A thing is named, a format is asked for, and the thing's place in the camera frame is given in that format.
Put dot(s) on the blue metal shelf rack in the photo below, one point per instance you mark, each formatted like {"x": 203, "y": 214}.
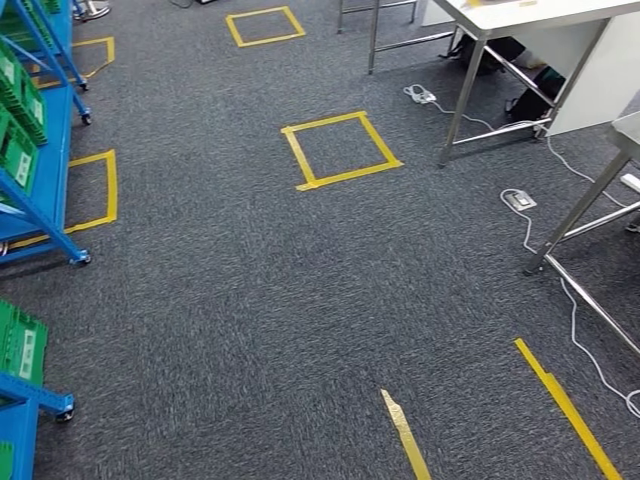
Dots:
{"x": 20, "y": 437}
{"x": 50, "y": 166}
{"x": 60, "y": 40}

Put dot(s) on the white power strip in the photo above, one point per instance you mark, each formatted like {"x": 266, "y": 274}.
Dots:
{"x": 631, "y": 183}
{"x": 420, "y": 95}

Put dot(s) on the grey floor socket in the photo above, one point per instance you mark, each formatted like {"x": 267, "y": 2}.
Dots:
{"x": 520, "y": 200}

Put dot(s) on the black bag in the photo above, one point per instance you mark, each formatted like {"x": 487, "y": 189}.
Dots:
{"x": 480, "y": 53}
{"x": 535, "y": 96}

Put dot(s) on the yellow floor tape square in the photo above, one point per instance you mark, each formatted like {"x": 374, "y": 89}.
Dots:
{"x": 564, "y": 401}

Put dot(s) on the white desk with steel legs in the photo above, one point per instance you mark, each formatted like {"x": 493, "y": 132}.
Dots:
{"x": 600, "y": 73}

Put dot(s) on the steel frame table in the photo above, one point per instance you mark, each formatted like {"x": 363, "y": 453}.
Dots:
{"x": 372, "y": 33}

